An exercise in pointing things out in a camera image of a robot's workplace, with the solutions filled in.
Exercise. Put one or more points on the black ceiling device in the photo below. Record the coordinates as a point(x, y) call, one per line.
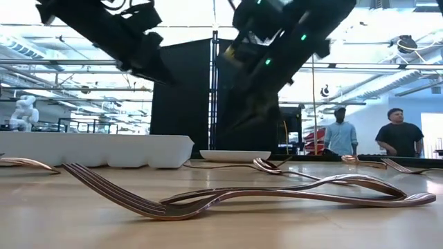
point(407, 44)

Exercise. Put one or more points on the black hanging hook device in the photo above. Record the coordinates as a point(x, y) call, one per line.
point(324, 91)

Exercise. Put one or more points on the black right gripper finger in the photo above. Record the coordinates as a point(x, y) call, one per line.
point(254, 103)

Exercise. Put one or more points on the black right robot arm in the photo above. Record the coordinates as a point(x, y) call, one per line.
point(322, 20)

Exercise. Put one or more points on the white round plate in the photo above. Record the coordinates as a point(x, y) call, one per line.
point(235, 156)

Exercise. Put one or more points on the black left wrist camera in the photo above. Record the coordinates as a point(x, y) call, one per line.
point(140, 17)

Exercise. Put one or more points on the black metal rack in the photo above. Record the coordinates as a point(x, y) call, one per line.
point(79, 119)

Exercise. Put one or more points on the white cutlery organizer tray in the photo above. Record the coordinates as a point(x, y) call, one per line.
point(104, 148)

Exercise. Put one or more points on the person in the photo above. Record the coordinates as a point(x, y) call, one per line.
point(399, 136)
point(341, 138)

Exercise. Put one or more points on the white ventilation duct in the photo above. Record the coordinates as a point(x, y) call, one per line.
point(391, 83)
point(20, 48)

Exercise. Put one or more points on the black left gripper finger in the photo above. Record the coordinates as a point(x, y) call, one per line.
point(159, 74)

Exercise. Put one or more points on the black folding screen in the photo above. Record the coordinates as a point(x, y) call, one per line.
point(183, 114)

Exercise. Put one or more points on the white robot figure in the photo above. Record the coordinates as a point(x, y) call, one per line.
point(24, 114)

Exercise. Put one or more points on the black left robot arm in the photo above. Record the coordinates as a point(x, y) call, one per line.
point(79, 24)

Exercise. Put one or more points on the red rack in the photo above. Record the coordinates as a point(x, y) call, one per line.
point(316, 138)

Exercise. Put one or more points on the black equipment cabinet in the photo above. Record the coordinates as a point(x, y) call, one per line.
point(290, 117)

